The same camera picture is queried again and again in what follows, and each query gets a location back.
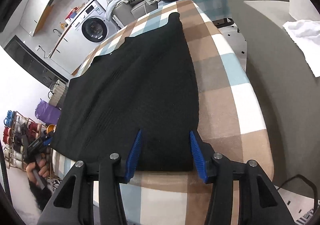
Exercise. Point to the light blue blanket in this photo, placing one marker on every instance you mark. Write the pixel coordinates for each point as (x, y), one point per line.
(112, 4)

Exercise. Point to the purple bag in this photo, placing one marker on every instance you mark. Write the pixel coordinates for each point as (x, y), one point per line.
(47, 113)

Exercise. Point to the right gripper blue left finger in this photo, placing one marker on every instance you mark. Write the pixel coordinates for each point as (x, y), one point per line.
(129, 165)

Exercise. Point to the person's left hand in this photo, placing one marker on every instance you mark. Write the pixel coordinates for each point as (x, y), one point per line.
(40, 166)

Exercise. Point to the woven laundry basket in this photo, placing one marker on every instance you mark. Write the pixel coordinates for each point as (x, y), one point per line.
(57, 94)

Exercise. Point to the white cloth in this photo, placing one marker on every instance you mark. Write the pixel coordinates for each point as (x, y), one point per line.
(305, 34)

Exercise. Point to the teal checkered cloth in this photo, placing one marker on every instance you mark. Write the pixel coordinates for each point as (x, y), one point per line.
(214, 9)

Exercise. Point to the plaid checkered table cloth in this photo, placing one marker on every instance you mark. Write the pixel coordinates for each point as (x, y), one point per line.
(230, 119)

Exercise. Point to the black knit garment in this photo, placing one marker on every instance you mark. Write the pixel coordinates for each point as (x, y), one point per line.
(147, 86)

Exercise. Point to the shoe rack with shoes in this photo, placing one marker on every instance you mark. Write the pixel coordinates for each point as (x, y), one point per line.
(15, 126)

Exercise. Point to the white front-load washing machine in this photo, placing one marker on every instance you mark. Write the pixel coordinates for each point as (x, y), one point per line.
(91, 28)

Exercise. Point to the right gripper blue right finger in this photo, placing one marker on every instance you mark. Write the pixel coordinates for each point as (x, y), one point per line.
(203, 153)

